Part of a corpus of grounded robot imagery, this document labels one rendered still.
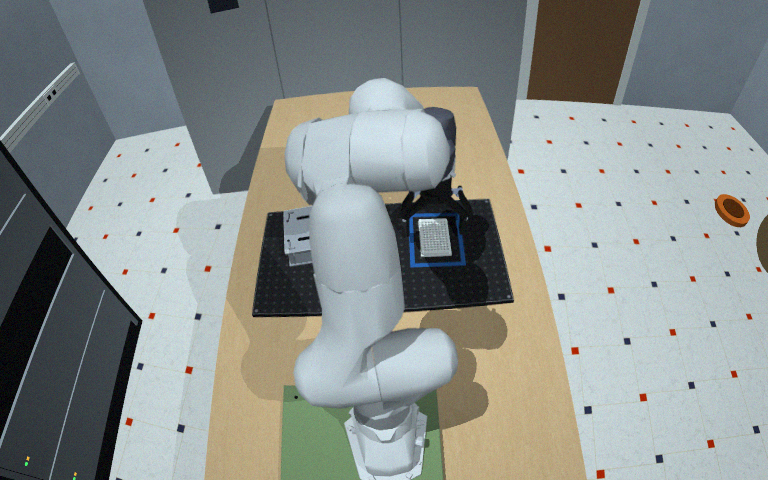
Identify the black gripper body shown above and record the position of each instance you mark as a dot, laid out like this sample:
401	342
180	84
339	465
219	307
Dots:
440	189

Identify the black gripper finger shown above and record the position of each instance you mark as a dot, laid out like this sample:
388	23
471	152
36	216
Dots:
405	212
457	207

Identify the blue tape square outline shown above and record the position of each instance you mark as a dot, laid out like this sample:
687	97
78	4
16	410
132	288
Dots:
411	243

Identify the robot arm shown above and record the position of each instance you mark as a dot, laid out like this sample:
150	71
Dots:
358	274

